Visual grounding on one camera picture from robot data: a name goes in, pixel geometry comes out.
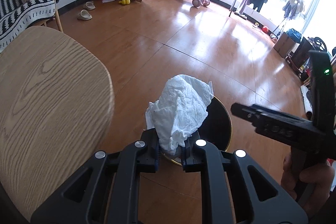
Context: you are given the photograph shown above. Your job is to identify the wooden chair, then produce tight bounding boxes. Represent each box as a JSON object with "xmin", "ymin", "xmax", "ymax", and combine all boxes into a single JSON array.
[{"xmin": 33, "ymin": 0, "xmax": 64, "ymax": 32}]

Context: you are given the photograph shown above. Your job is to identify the black bin with gold rim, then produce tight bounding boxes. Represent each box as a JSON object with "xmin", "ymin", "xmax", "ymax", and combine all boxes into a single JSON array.
[{"xmin": 161, "ymin": 97, "xmax": 233, "ymax": 167}]

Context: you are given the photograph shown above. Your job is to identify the person's right forearm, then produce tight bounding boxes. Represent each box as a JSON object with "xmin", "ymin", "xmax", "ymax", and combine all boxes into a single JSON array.
[{"xmin": 297, "ymin": 189, "xmax": 336, "ymax": 224}]

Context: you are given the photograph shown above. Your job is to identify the white paper roll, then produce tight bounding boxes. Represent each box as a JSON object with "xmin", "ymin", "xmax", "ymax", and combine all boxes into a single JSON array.
[{"xmin": 301, "ymin": 85, "xmax": 314, "ymax": 118}]

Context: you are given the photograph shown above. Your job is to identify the chair with striped blanket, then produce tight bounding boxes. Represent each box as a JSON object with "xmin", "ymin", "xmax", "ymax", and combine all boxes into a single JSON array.
[{"xmin": 0, "ymin": 0, "xmax": 59, "ymax": 52}]

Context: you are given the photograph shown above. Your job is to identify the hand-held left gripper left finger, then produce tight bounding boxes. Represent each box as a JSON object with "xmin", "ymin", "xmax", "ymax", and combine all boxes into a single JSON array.
[{"xmin": 30, "ymin": 130, "xmax": 161, "ymax": 224}]

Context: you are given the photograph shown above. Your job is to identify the person's right hand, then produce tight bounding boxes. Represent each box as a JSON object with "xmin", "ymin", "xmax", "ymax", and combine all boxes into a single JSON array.
[{"xmin": 280, "ymin": 153, "xmax": 332, "ymax": 211}]

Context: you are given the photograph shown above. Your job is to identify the blue hanging clothes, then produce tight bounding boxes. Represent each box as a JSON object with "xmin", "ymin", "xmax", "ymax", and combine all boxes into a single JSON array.
[{"xmin": 283, "ymin": 0, "xmax": 305, "ymax": 20}]

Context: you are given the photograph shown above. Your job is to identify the cardboard box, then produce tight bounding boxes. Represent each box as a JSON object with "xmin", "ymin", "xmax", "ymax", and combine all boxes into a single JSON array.
[{"xmin": 273, "ymin": 32, "xmax": 300, "ymax": 58}]

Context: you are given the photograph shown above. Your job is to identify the blue bag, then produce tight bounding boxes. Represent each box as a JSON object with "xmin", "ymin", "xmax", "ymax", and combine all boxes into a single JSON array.
[{"xmin": 286, "ymin": 28, "xmax": 302, "ymax": 43}]

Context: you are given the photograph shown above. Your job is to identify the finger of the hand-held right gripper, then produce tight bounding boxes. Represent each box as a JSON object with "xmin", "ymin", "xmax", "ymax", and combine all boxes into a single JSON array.
[{"xmin": 230, "ymin": 103, "xmax": 315, "ymax": 146}]

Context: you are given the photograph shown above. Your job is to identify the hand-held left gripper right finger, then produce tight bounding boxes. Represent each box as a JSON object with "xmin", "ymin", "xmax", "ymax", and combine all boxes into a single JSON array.
[{"xmin": 182, "ymin": 139, "xmax": 309, "ymax": 224}]

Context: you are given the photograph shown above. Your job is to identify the white tissue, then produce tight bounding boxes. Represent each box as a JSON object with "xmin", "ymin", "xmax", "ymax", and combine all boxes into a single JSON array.
[{"xmin": 145, "ymin": 74, "xmax": 214, "ymax": 155}]

